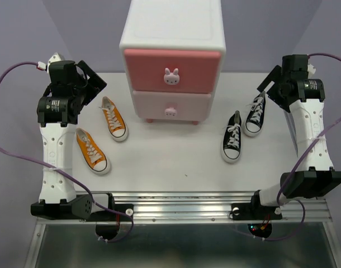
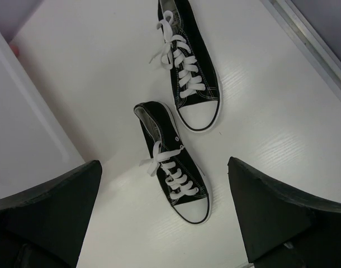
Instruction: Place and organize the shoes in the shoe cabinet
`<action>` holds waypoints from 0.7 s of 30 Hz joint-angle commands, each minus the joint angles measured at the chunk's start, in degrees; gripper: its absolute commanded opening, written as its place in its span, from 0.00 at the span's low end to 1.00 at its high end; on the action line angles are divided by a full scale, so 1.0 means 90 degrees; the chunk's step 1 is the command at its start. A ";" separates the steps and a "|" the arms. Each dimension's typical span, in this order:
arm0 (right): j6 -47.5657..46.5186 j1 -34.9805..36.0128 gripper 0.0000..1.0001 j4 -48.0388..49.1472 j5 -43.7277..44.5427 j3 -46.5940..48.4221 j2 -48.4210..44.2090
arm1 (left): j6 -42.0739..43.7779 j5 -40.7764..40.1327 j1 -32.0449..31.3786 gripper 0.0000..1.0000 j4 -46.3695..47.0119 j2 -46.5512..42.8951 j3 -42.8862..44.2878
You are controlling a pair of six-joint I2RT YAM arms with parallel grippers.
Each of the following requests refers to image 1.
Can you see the orange sneaker near cabinet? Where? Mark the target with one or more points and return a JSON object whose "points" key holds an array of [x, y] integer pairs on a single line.
{"points": [[115, 123]]}

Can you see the aluminium mounting rail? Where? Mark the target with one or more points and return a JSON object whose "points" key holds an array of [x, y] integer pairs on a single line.
{"points": [[209, 207]]}

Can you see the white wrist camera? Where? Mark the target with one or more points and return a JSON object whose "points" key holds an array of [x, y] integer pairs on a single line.
{"points": [[311, 70], [54, 58]]}

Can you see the white shoe cabinet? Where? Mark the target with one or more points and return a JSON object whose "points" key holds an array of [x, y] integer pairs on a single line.
{"points": [[174, 25]]}

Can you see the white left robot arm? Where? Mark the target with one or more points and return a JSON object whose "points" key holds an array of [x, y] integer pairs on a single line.
{"points": [[58, 118]]}

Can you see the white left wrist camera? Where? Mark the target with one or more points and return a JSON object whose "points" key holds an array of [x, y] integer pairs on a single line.
{"points": [[54, 58]]}

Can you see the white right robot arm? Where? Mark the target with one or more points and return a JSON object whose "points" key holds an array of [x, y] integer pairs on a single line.
{"points": [[314, 174]]}

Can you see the black sneaker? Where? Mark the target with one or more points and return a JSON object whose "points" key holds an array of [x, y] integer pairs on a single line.
{"points": [[231, 143], [255, 118]]}

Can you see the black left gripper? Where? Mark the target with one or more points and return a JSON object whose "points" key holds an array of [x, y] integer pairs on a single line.
{"points": [[96, 84]]}

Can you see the dark pink drawer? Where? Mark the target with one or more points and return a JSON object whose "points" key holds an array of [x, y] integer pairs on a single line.
{"points": [[176, 71]]}

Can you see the black sneaker front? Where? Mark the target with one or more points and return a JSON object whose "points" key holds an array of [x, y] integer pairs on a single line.
{"points": [[231, 143]]}

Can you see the orange sneaker front left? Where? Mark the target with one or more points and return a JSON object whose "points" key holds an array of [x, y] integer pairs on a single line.
{"points": [[96, 160]]}

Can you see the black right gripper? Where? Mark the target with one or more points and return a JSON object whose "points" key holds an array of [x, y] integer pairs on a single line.
{"points": [[275, 76]]}

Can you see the light pink lower drawer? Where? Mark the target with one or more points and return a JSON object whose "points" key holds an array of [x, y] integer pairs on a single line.
{"points": [[172, 106]]}

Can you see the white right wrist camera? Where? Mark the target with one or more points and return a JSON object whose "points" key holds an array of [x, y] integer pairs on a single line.
{"points": [[311, 70]]}

